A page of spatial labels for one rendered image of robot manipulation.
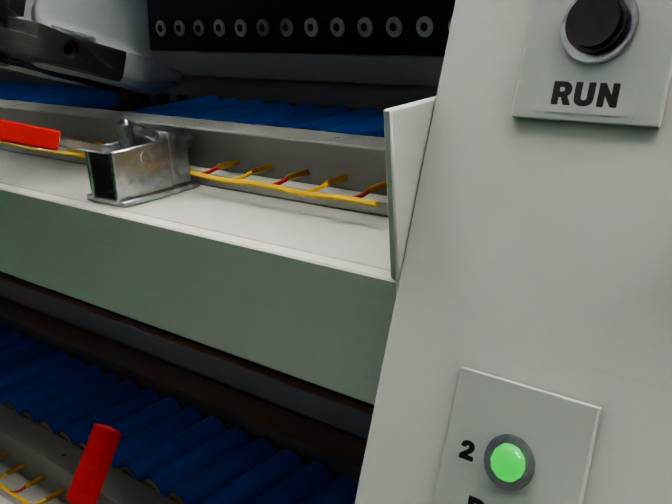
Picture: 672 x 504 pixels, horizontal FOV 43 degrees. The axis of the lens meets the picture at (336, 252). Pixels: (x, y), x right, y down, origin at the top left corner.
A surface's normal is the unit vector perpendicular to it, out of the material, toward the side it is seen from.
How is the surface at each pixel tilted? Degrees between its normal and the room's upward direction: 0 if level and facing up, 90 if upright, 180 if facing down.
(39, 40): 91
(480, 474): 90
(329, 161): 113
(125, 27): 90
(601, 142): 90
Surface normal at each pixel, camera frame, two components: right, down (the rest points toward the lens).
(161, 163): 0.75, 0.16
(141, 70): 0.90, 0.18
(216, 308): -0.66, 0.28
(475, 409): -0.63, -0.11
